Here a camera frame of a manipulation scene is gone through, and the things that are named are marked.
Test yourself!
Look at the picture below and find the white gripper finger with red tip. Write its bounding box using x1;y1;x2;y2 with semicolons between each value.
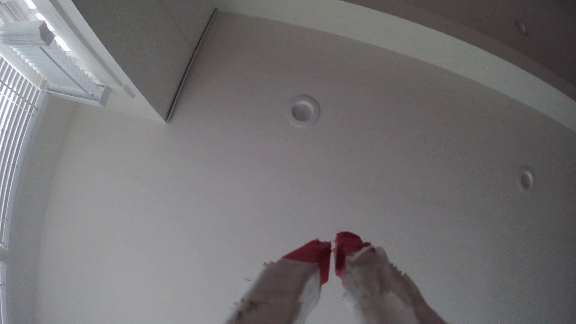
334;231;447;324
225;239;333;324

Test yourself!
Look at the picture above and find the round recessed ceiling light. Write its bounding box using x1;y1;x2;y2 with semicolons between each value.
285;95;320;128
517;165;536;194

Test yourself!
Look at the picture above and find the white lowered window blind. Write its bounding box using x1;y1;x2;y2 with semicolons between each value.
0;56;48;248

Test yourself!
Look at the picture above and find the white raised window blind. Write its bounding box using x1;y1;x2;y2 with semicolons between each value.
0;0;112;107

